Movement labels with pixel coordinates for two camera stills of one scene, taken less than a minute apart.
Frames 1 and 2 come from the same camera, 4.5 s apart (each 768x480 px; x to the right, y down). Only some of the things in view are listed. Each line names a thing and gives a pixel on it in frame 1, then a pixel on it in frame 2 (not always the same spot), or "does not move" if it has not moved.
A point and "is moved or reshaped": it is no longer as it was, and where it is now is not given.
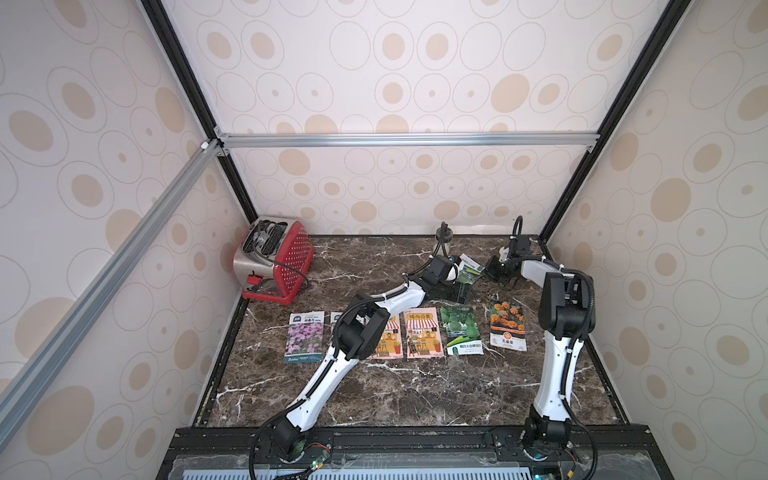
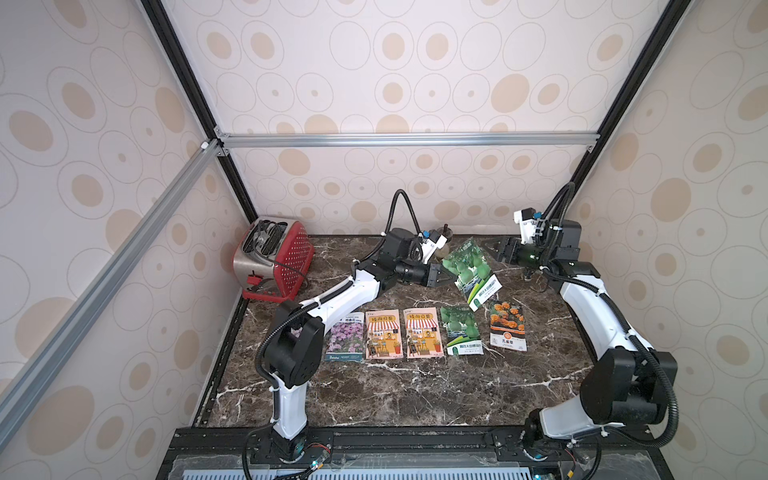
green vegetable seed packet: (469, 269) is moved or reshaped
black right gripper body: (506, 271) → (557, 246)
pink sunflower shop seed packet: (390, 346) does not move
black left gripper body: (449, 292) → (414, 271)
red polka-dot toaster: (272, 259) does not move
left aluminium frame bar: (21, 387) does not move
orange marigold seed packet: (507, 325) does not move
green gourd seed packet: (462, 332) does not move
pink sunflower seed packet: (423, 333) does not move
